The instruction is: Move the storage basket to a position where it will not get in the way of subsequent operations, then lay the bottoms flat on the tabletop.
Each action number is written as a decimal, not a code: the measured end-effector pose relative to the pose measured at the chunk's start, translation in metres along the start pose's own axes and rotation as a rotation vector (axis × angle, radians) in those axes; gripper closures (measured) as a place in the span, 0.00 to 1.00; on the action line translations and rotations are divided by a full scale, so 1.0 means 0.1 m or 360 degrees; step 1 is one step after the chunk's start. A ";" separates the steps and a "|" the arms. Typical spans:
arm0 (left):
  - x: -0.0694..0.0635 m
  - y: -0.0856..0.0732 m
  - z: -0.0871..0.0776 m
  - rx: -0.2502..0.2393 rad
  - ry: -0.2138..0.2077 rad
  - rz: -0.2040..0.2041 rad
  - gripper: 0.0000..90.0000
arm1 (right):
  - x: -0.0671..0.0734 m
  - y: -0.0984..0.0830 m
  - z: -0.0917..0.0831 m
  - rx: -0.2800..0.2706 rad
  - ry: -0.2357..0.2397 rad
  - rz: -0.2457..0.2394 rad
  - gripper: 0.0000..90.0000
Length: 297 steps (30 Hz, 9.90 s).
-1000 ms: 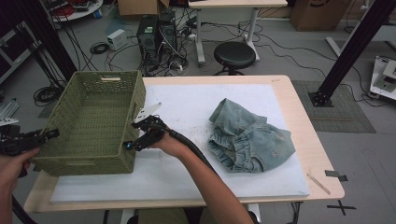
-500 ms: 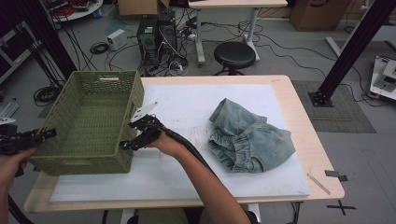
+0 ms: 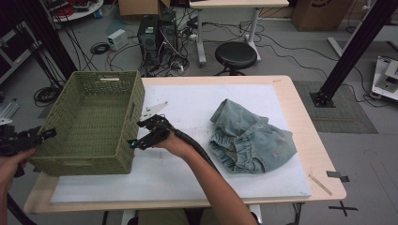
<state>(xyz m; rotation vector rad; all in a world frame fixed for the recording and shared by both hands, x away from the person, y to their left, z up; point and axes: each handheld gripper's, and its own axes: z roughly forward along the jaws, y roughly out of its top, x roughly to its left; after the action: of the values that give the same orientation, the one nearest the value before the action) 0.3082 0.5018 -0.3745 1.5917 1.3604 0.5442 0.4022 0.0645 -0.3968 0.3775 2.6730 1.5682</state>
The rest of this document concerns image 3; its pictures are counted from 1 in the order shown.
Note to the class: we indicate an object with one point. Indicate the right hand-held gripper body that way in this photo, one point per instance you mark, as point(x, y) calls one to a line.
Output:
point(161, 131)

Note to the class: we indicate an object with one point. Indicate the black aluminium frame post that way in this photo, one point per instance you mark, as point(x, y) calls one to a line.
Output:
point(353, 50)
point(47, 31)

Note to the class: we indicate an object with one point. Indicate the thin wooden stick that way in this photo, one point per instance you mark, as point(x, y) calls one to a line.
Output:
point(319, 184)

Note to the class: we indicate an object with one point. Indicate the light wooden table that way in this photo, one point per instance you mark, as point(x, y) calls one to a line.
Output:
point(313, 150)

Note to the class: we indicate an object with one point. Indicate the round white table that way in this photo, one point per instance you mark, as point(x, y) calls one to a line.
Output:
point(81, 12)

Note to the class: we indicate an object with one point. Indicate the white desk frame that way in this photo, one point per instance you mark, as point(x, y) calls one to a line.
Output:
point(336, 45)

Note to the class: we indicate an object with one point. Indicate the person's left hand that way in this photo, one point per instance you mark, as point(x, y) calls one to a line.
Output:
point(11, 165)

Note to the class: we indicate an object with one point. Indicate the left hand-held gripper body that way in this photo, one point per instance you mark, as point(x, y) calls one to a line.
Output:
point(18, 140)

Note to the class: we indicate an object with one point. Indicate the aluminium profile bars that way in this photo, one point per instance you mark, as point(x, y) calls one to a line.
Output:
point(7, 109)

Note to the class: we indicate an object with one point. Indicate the large cardboard box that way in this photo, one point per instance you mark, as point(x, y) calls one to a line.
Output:
point(319, 15)

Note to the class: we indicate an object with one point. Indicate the grey equipment rack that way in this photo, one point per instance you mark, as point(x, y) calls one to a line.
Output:
point(18, 56)

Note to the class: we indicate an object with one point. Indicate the black round stool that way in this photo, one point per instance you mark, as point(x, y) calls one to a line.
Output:
point(235, 54)

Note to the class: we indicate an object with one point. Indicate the white foam mat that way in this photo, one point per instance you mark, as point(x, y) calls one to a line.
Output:
point(187, 103)

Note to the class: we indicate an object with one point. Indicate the grey floor mat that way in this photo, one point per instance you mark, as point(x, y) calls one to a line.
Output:
point(344, 118)

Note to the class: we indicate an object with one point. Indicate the green woven basket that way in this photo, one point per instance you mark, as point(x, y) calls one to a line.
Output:
point(90, 125)

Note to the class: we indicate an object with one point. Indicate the open cardboard box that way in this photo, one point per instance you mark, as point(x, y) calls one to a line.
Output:
point(137, 7)

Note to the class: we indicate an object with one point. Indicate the white desk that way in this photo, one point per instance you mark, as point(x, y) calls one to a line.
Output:
point(237, 3)

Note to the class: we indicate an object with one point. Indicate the small white box device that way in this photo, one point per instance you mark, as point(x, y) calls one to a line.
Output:
point(117, 39)

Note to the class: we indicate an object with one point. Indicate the black tape strip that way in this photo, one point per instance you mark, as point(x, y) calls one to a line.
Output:
point(336, 175)

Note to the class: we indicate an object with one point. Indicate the black tape cross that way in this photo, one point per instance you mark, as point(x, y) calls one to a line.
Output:
point(343, 208)

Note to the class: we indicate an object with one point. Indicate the light blue denim shorts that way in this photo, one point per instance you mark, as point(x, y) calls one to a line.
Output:
point(250, 143)

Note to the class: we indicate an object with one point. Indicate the person's right hand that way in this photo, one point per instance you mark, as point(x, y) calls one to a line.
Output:
point(176, 146)

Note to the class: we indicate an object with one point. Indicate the white metal device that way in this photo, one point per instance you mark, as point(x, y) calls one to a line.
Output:
point(386, 81)

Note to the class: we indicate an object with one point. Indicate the black computer tower green label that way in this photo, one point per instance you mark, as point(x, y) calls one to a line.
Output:
point(147, 40)

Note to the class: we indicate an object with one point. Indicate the person's khaki trousers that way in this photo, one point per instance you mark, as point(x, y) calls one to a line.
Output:
point(162, 218)

